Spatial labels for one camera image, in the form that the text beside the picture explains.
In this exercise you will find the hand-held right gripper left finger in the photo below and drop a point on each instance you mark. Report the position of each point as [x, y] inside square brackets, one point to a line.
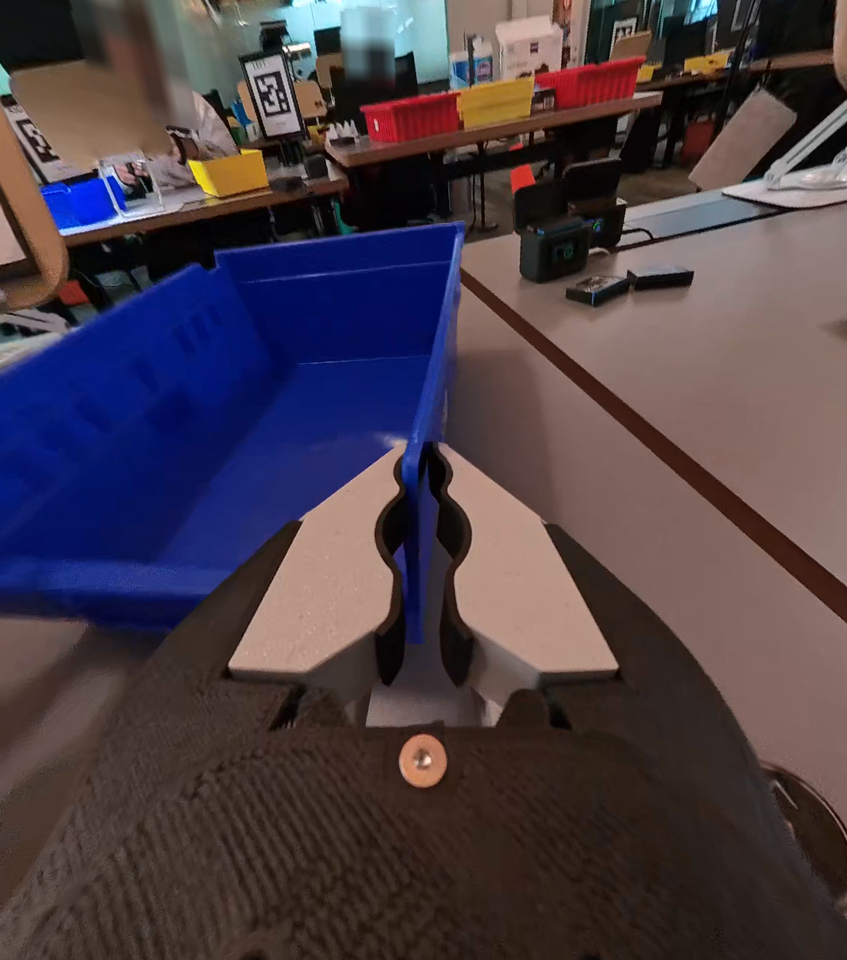
[318, 592]

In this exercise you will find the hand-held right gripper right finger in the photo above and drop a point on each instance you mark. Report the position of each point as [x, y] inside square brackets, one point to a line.
[528, 592]

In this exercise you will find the blue plastic bin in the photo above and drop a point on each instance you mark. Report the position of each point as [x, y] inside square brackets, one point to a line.
[168, 420]

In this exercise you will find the small black battery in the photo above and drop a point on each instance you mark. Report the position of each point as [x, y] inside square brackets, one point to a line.
[660, 277]
[597, 290]

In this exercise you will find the black charger box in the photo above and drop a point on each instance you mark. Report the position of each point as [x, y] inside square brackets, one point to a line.
[555, 251]

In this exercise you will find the round desk grommet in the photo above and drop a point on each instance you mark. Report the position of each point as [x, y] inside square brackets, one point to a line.
[821, 832]

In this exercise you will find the black upright device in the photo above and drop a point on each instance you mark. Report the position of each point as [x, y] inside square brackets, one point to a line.
[596, 187]

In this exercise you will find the orange traffic cone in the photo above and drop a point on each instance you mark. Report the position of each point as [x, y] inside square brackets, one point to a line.
[522, 178]

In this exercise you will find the yellow plastic bin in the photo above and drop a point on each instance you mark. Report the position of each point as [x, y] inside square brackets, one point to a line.
[232, 176]

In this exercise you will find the small blue bin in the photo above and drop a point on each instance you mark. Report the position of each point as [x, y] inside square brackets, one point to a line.
[78, 204]

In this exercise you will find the long wooden table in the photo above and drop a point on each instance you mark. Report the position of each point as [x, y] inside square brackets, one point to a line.
[491, 133]

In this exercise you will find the red plastic basket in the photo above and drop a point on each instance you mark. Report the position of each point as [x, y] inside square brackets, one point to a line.
[408, 118]
[588, 82]

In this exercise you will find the yellow plastic basket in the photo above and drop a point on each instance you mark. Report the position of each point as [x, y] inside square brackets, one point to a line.
[495, 103]

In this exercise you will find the grey leaning board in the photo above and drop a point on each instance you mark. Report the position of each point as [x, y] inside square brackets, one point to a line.
[742, 142]

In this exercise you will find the black white marker tag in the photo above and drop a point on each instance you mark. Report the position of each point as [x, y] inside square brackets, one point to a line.
[273, 94]
[37, 142]

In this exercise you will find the white blue container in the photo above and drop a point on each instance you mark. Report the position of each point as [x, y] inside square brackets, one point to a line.
[472, 67]

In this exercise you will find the white cardboard box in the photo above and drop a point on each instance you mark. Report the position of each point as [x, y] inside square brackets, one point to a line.
[528, 45]

